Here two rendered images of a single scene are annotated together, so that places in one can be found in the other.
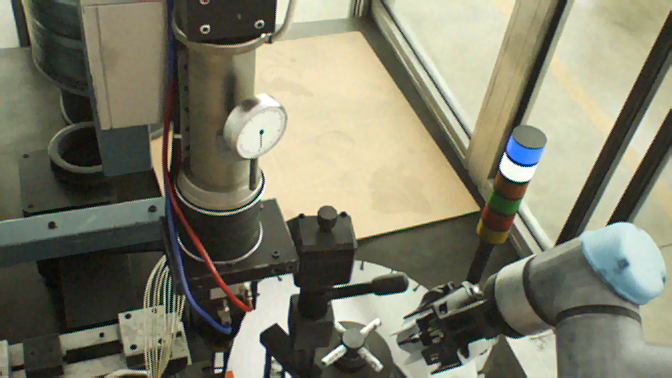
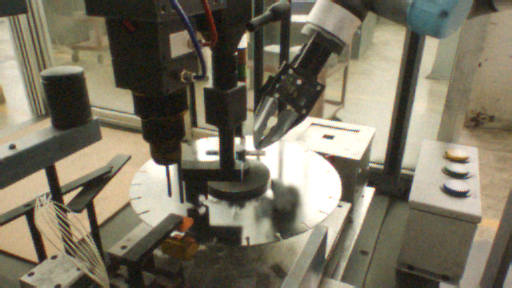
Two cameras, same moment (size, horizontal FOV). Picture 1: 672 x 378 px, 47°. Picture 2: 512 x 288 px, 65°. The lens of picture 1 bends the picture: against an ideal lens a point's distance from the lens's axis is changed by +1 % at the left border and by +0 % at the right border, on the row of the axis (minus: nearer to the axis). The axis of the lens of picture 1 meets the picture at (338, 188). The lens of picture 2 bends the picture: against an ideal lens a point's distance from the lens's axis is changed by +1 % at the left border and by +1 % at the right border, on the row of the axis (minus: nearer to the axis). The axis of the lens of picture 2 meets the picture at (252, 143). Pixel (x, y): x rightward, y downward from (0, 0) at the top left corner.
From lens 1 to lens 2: 0.59 m
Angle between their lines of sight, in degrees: 37
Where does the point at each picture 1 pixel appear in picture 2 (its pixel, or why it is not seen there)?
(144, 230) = (15, 164)
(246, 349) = (166, 208)
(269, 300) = (150, 182)
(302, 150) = (67, 171)
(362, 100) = not seen: hidden behind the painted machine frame
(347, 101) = not seen: hidden behind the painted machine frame
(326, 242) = not seen: outside the picture
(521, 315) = (343, 21)
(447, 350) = (309, 87)
